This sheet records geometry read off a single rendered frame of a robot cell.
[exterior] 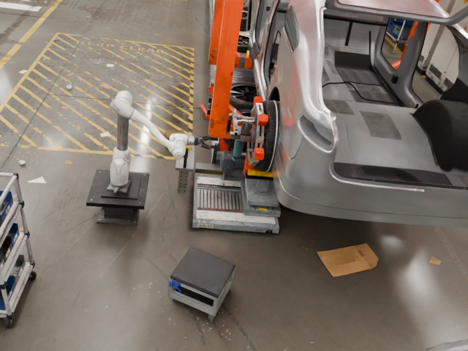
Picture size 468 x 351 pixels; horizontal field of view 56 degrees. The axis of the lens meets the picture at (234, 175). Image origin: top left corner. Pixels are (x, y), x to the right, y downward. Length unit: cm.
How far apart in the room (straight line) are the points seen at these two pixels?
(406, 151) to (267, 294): 178
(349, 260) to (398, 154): 107
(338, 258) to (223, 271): 130
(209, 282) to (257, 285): 62
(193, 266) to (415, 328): 188
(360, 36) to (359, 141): 271
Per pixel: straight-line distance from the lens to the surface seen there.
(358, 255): 441
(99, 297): 370
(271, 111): 387
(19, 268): 375
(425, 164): 429
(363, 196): 326
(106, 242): 409
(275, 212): 435
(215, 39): 620
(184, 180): 453
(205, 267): 345
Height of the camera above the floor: 289
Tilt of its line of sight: 35 degrees down
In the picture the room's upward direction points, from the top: 10 degrees clockwise
